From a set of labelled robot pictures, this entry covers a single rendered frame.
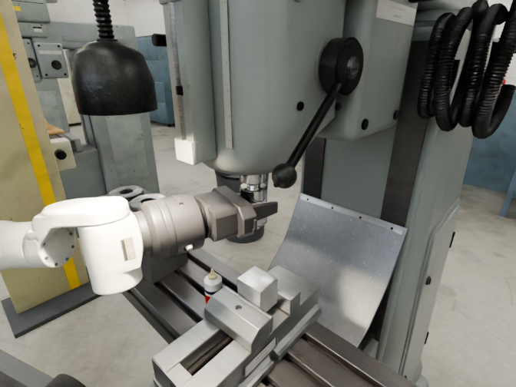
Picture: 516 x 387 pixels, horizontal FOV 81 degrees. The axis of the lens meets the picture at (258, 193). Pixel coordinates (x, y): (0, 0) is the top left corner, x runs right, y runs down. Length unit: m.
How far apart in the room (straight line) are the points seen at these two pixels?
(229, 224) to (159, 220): 0.10
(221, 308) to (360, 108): 0.42
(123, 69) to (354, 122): 0.34
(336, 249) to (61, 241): 0.64
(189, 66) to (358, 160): 0.54
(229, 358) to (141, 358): 1.40
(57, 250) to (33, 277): 1.89
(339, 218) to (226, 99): 0.57
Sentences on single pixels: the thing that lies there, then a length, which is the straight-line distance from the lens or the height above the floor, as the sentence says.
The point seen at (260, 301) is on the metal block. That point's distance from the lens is 0.59.
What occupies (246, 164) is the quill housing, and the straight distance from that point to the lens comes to 0.40.
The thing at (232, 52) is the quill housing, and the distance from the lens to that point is 0.38.
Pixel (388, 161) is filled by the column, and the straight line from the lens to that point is 0.78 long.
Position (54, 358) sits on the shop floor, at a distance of 2.15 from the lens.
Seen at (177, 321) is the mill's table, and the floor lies 0.93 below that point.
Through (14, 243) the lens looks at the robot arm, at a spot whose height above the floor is 1.24.
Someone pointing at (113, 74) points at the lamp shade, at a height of 1.45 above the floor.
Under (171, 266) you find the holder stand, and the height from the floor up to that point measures 0.95.
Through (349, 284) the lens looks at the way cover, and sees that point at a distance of 0.85.
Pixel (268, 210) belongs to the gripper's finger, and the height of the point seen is 1.23.
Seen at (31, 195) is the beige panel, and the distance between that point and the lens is 2.19.
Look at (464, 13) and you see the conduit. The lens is 0.57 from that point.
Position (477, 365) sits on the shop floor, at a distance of 2.16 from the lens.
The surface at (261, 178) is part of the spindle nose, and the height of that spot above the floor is 1.29.
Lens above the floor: 1.46
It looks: 23 degrees down
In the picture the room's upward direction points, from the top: straight up
